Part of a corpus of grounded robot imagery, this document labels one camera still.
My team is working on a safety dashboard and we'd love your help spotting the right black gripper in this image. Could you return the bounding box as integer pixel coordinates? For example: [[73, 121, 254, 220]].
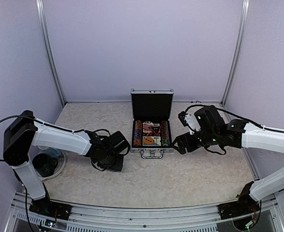
[[171, 129, 220, 154]]

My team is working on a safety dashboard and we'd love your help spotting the green poker chip stack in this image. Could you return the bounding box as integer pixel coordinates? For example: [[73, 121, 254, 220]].
[[161, 139, 170, 147]]

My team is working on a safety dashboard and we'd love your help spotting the blue playing card deck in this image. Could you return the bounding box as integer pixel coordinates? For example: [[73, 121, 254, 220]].
[[142, 136, 161, 146]]

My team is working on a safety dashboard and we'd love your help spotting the red triangular dealer button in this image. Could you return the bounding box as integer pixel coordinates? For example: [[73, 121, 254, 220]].
[[149, 123, 161, 136]]

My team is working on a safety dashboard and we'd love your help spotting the orange big blind button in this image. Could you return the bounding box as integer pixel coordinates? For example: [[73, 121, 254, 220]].
[[143, 137, 154, 145]]

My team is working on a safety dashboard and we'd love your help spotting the red playing card deck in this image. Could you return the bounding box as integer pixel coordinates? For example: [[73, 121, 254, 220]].
[[142, 121, 153, 134]]

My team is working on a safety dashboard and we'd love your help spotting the aluminium poker case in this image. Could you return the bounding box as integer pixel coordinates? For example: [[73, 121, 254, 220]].
[[130, 88, 174, 160]]

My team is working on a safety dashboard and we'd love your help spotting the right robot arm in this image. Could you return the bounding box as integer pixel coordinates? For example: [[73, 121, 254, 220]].
[[171, 104, 284, 215]]

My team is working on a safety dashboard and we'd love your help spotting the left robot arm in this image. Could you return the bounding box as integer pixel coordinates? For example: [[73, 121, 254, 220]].
[[0, 110, 130, 215]]

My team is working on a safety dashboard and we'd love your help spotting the right chip row in case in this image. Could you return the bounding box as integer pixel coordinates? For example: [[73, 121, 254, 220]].
[[161, 121, 170, 142]]

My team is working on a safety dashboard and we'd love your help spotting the chip row in case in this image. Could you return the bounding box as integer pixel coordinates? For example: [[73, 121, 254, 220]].
[[133, 120, 142, 147], [161, 121, 170, 142]]

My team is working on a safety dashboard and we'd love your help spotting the left chip row in case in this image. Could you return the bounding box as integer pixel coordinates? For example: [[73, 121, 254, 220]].
[[133, 120, 142, 147]]

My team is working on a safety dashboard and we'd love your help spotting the clear round tray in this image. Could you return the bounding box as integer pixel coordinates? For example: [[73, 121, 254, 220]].
[[37, 149, 66, 181]]

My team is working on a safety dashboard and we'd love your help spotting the black mug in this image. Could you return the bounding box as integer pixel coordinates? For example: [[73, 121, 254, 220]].
[[32, 153, 58, 177]]

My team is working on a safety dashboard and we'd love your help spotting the front aluminium frame rail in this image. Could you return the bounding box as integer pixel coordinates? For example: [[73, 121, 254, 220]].
[[4, 192, 284, 232]]

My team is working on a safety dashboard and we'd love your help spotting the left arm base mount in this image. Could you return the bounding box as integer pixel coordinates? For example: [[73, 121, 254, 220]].
[[29, 193, 72, 220]]

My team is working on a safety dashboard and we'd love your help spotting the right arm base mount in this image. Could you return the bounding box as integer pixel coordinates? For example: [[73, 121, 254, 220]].
[[218, 181, 261, 219]]

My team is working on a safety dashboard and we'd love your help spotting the right rear aluminium post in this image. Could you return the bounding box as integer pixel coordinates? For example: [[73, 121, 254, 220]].
[[221, 0, 250, 107]]

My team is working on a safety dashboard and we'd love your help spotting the aluminium post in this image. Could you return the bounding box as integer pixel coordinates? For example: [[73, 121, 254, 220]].
[[221, 0, 250, 107], [36, 0, 67, 107]]

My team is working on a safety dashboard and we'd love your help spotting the left rear aluminium post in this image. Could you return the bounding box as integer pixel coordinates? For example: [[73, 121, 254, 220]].
[[36, 0, 67, 107]]

